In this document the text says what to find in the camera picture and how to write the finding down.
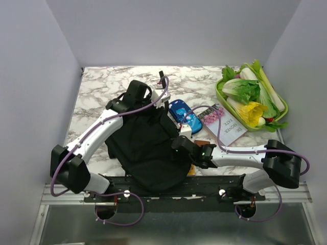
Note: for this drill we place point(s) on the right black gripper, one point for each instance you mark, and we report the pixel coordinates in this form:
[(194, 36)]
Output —
[(177, 154)]

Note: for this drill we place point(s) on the brown leather wallet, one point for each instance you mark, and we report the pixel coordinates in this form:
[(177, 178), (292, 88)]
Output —
[(201, 143)]

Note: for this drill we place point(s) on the black backpack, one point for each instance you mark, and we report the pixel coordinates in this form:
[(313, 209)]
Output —
[(143, 144)]

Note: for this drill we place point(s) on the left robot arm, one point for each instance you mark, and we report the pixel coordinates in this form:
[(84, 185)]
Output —
[(68, 163)]

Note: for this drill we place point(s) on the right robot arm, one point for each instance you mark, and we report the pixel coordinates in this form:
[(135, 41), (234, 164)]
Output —
[(276, 164)]

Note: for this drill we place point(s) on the orange treehouse book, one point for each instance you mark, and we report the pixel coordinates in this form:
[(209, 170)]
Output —
[(191, 171)]

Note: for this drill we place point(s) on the blue dinosaur pencil case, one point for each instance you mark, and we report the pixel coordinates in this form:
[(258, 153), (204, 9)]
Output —
[(178, 110)]

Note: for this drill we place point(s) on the white book pink flowers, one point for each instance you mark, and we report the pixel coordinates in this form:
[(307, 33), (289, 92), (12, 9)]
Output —
[(231, 129)]

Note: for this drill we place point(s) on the yellow flower vegetable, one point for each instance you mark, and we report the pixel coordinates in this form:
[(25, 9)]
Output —
[(251, 113)]

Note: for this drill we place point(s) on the napa cabbage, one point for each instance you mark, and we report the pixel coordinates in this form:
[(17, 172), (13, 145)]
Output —
[(242, 90)]

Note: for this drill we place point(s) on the white daikon radish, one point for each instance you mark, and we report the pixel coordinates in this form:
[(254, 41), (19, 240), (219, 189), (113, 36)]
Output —
[(248, 74)]

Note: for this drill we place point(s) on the green vegetable tray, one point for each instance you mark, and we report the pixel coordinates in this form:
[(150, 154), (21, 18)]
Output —
[(231, 110)]

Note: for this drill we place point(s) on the green celery stalk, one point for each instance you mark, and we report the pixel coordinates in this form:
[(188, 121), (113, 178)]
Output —
[(257, 69)]

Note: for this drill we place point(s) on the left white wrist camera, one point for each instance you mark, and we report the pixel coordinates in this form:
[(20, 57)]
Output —
[(159, 97)]

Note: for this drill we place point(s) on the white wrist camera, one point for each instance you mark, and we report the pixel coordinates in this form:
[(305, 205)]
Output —
[(186, 131), (159, 97)]

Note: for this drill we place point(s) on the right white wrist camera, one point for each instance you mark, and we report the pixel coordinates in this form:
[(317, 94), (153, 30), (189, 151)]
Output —
[(186, 131)]

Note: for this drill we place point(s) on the aluminium mounting rail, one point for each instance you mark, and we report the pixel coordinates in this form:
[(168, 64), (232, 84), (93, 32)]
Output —
[(299, 195)]

